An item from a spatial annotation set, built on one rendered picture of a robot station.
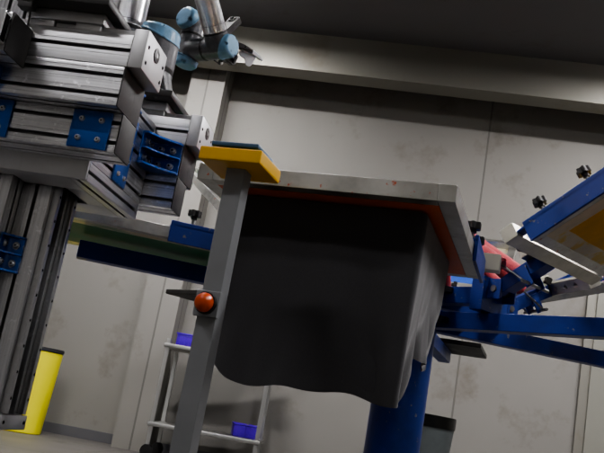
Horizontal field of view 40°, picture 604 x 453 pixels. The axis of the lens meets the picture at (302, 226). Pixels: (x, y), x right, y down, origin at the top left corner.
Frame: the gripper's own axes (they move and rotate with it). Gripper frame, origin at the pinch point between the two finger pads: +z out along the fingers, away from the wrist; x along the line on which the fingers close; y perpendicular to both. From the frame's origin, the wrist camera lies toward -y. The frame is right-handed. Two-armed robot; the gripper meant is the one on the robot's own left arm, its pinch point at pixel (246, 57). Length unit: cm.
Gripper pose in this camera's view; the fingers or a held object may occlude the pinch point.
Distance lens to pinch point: 304.8
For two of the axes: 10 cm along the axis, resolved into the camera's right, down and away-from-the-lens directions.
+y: -2.9, 9.5, -1.5
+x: 8.1, 1.6, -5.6
